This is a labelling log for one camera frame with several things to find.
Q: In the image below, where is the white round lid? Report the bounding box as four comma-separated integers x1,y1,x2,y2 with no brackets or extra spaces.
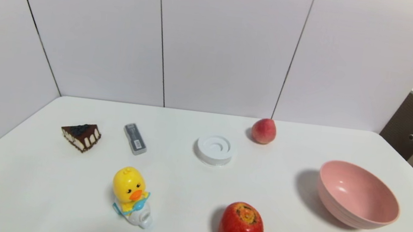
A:
194,132,235,168

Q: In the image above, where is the brown partition panel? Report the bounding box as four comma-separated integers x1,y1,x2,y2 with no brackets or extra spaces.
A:
377,90,413,162

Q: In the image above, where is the chocolate blueberry cake slice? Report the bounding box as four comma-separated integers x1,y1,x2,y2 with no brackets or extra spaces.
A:
59,121,103,155

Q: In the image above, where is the yellow duck toy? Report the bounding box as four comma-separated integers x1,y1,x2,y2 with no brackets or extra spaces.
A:
108,165,159,230

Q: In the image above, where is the pink peach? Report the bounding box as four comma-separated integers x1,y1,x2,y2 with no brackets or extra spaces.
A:
250,117,278,146

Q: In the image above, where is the red apple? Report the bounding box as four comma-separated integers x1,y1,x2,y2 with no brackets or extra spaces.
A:
218,200,267,232

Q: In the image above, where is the grey rectangular case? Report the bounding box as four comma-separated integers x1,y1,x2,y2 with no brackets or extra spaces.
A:
121,122,150,157

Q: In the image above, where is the pink bowl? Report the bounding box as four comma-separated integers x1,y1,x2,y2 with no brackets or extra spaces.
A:
313,158,405,232

